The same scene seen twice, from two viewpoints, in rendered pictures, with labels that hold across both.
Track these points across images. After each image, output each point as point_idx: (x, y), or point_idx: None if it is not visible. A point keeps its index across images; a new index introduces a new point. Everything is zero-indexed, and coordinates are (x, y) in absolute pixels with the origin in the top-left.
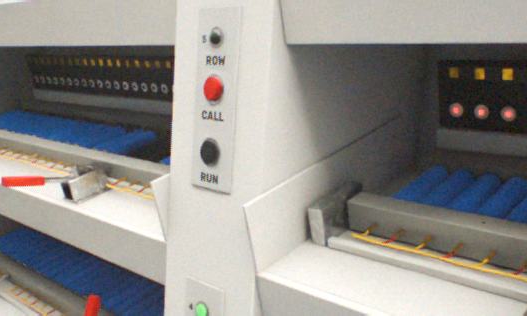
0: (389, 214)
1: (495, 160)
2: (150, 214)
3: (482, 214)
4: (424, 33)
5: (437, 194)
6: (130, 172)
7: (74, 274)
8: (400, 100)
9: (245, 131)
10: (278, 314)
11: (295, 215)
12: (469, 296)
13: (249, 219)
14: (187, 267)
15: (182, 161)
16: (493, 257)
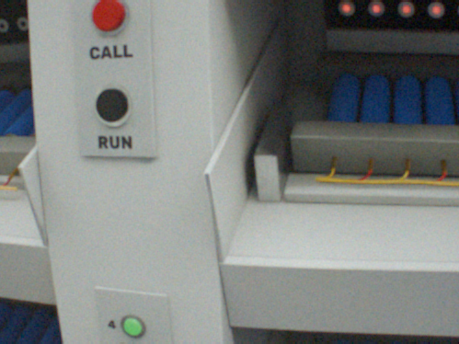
0: (353, 143)
1: (404, 61)
2: None
3: (444, 124)
4: None
5: (379, 108)
6: None
7: None
8: (276, 1)
9: (173, 64)
10: (257, 304)
11: (239, 169)
12: None
13: (213, 189)
14: (92, 274)
15: (58, 126)
16: None
